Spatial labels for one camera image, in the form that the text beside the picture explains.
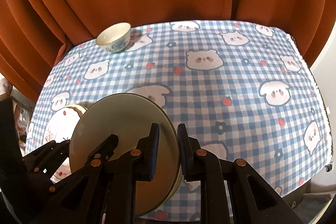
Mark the blue pattern small bowl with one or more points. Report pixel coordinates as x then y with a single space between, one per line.
115 38

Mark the blue checkered cartoon tablecloth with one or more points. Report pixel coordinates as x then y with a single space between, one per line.
242 89

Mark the white cartoon plate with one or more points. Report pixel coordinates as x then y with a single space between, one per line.
59 128

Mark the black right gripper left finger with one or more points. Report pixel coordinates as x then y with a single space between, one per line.
138 164

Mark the scalloped yellow flower plate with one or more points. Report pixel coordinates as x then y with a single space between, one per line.
78 108

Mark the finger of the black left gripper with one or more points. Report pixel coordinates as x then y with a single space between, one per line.
43 162
81 198

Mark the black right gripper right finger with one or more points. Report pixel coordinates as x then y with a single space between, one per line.
231 191

